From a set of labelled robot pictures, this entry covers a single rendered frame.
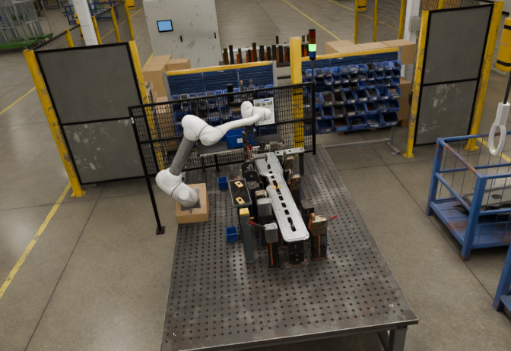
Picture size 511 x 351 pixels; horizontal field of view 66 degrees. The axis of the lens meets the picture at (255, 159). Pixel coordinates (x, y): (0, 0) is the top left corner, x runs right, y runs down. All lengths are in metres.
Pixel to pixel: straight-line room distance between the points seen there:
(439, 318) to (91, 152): 4.42
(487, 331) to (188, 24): 8.23
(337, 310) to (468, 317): 1.42
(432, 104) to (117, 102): 4.14
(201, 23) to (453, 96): 5.94
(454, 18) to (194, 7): 5.91
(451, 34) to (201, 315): 4.43
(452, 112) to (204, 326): 4.53
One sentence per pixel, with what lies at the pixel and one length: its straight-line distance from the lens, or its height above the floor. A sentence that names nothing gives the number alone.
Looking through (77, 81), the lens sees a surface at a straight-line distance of 5.31.
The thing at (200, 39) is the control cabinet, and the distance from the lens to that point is 9.80.
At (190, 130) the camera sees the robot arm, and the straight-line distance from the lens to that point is 3.11.
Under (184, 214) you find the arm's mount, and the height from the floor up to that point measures 0.79.
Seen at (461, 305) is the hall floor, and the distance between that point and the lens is 3.96.
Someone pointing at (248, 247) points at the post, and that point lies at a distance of 3.02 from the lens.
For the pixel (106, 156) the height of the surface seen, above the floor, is 0.53.
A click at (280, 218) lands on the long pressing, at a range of 3.01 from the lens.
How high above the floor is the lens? 2.81
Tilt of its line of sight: 28 degrees down
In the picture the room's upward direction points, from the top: 6 degrees counter-clockwise
